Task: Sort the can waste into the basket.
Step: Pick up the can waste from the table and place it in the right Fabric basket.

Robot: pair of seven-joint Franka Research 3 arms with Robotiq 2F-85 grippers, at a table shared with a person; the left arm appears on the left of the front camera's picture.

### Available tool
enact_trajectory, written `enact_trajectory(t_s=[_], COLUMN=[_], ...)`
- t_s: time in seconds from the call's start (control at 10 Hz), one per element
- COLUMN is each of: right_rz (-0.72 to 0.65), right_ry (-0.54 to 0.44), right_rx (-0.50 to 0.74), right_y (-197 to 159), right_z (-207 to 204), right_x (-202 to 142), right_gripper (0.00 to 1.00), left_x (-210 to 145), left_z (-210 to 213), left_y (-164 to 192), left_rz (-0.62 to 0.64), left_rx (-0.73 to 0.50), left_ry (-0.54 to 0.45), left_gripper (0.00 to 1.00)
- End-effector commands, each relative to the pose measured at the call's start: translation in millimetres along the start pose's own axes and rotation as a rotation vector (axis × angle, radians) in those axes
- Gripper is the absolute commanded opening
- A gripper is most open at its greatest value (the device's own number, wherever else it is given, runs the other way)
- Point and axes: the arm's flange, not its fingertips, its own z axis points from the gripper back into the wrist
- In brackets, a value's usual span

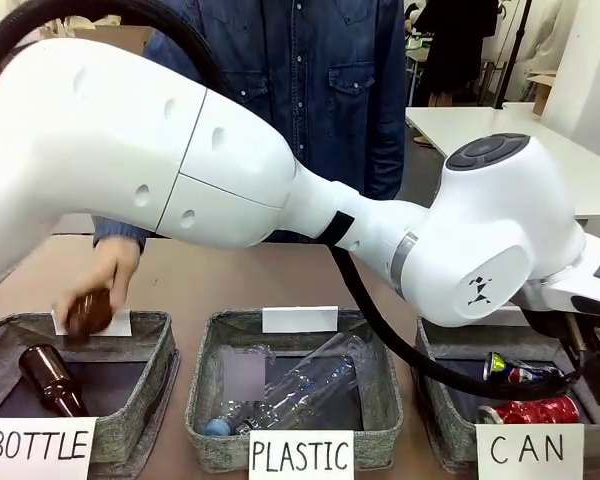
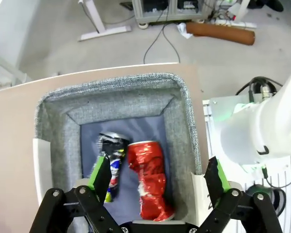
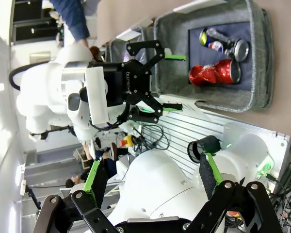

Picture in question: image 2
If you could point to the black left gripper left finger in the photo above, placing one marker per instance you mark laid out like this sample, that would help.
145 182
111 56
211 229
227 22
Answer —
87 208

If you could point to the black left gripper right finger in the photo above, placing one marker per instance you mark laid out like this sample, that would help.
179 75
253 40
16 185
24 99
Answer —
232 211

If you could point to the blue Pepsi can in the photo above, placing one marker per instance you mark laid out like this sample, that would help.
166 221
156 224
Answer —
114 148

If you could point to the red cola can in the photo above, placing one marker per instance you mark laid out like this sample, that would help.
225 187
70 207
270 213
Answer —
150 174

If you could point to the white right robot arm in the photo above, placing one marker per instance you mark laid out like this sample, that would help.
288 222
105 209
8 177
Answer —
269 126

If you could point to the white CAN sign card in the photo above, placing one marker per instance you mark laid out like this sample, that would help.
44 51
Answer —
198 194

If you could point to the grey fabric basket can label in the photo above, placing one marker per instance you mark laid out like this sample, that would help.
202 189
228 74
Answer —
111 97

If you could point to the blank white card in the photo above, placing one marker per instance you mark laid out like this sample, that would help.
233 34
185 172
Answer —
41 170

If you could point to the brown cardboard tube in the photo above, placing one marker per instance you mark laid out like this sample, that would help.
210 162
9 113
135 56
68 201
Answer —
220 32

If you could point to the white table leg foot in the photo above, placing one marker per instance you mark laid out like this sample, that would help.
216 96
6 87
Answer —
99 24

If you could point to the crumpled white paper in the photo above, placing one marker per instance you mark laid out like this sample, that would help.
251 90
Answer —
184 30

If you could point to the white power strip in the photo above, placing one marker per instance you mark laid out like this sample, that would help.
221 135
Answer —
235 23

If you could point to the grey wheeled equipment cart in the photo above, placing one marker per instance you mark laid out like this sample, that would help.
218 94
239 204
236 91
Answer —
167 11

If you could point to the white robot base mount plate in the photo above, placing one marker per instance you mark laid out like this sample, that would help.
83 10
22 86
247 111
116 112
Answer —
220 114

